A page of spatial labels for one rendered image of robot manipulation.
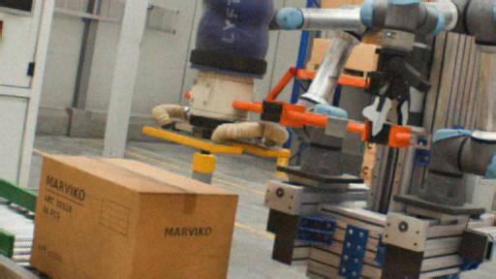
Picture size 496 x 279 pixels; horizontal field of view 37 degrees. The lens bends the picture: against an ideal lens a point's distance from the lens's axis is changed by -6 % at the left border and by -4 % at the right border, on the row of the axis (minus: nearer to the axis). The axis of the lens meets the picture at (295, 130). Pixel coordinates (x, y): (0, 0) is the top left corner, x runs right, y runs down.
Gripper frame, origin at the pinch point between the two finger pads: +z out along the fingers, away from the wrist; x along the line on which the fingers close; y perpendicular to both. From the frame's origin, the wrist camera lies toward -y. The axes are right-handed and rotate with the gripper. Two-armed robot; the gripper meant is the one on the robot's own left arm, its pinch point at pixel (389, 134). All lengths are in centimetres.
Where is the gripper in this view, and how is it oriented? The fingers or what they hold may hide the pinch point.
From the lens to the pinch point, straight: 181.0
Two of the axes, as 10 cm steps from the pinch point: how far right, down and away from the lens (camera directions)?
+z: -1.7, 9.8, 0.5
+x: -6.9, -0.8, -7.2
